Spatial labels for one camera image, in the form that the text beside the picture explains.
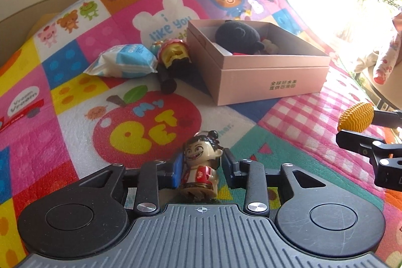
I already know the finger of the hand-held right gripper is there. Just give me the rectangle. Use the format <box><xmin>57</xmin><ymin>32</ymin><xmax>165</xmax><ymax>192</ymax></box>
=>
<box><xmin>372</xmin><ymin>109</ymin><xmax>402</xmax><ymax>128</ymax></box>
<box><xmin>335</xmin><ymin>129</ymin><xmax>388</xmax><ymax>159</ymax></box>

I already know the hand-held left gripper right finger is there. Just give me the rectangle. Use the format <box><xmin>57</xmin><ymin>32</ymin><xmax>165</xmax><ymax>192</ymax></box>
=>
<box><xmin>221</xmin><ymin>150</ymin><xmax>329</xmax><ymax>215</ymax></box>

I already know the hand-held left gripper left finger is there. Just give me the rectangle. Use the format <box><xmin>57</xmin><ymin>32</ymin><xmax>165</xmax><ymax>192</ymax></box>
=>
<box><xmin>75</xmin><ymin>153</ymin><xmax>186</xmax><ymax>215</ymax></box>

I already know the yellow ribbed toy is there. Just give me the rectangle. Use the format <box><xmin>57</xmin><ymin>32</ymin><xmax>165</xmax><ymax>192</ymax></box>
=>
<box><xmin>337</xmin><ymin>102</ymin><xmax>375</xmax><ymax>132</ymax></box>

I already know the cartoon boy figurine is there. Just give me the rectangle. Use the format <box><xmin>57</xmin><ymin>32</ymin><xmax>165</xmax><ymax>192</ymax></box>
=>
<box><xmin>179</xmin><ymin>130</ymin><xmax>224</xmax><ymax>202</ymax></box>

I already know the pink cardboard box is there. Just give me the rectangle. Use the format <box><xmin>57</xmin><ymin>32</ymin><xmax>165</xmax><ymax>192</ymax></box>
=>
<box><xmin>186</xmin><ymin>19</ymin><xmax>332</xmax><ymax>106</ymax></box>

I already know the blue white tissue pack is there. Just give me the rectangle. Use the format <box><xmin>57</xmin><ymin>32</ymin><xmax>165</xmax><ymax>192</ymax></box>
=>
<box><xmin>84</xmin><ymin>43</ymin><xmax>158</xmax><ymax>78</ymax></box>

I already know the black cat plush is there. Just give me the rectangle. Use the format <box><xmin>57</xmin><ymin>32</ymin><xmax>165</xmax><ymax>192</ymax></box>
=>
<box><xmin>214</xmin><ymin>20</ymin><xmax>267</xmax><ymax>54</ymax></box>

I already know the white patterned garment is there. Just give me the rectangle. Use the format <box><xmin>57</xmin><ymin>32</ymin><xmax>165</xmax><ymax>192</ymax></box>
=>
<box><xmin>354</xmin><ymin>9</ymin><xmax>402</xmax><ymax>86</ymax></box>

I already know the colourful cartoon play mat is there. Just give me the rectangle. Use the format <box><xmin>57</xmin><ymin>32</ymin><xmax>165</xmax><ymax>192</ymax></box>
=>
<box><xmin>0</xmin><ymin>0</ymin><xmax>402</xmax><ymax>268</ymax></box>

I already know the red yellow doll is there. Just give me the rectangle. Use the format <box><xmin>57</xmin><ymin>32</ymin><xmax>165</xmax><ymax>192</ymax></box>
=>
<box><xmin>150</xmin><ymin>38</ymin><xmax>193</xmax><ymax>95</ymax></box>

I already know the yellow pillow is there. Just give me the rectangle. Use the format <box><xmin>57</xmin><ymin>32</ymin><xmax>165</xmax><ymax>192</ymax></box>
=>
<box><xmin>27</xmin><ymin>13</ymin><xmax>60</xmax><ymax>38</ymax></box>

